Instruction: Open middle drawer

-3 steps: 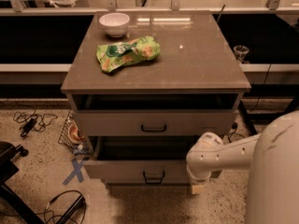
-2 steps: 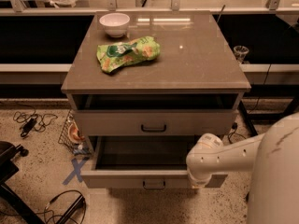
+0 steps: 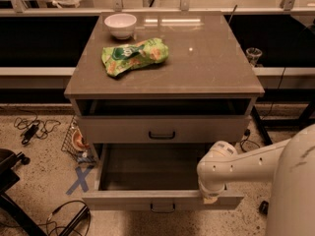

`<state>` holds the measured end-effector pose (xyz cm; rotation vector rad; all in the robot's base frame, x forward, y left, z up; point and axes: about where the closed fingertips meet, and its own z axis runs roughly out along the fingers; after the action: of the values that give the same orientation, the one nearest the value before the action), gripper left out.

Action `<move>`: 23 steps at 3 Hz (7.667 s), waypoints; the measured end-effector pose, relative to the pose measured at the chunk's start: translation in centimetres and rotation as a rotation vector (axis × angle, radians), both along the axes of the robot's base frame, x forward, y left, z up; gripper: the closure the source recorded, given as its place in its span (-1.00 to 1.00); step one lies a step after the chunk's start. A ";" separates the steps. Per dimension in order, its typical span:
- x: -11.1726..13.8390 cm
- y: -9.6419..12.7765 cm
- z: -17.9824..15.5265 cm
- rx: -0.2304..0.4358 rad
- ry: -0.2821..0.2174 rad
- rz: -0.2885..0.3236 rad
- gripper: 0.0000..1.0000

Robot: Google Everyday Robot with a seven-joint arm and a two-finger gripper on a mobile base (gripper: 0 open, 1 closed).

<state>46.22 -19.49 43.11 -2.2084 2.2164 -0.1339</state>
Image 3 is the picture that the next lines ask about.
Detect grey drawer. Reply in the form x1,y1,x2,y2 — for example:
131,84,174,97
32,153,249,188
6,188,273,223
77,99,250,144
83,144,243,213

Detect black office chair base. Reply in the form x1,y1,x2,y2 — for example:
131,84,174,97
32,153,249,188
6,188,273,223
0,148,47,236

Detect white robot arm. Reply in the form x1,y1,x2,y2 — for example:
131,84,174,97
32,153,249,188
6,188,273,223
197,125,315,236

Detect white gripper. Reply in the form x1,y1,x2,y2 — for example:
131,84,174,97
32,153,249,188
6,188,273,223
199,182,225,205

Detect black stand with cable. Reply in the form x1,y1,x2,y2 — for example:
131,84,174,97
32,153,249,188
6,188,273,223
45,200,92,236

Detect black cable on floor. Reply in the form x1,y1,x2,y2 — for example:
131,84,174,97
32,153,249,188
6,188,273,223
239,129,264,153

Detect wire basket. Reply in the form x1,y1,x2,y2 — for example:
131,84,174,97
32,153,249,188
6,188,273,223
61,118,95,164

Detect grey top drawer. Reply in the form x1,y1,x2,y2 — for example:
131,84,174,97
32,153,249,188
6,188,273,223
77,99,250,144

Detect grey drawer cabinet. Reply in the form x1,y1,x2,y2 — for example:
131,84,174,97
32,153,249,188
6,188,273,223
64,11,266,155

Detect green chip bag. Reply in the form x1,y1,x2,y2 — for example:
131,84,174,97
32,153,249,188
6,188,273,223
101,38,169,78

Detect black table leg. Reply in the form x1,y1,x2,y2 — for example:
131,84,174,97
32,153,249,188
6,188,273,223
251,107,273,146

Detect white bowl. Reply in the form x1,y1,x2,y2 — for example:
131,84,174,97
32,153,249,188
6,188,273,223
104,13,137,39

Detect blue tape cross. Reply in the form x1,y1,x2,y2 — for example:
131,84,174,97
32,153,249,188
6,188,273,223
66,165,94,196

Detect clear glass cup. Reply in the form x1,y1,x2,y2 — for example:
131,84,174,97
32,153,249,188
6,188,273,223
246,47,263,67

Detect black power adapter with cable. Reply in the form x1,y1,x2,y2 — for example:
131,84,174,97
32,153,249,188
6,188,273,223
14,110,61,146

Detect black chair leg with caster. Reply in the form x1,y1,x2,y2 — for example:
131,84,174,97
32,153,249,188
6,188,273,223
259,201,269,215

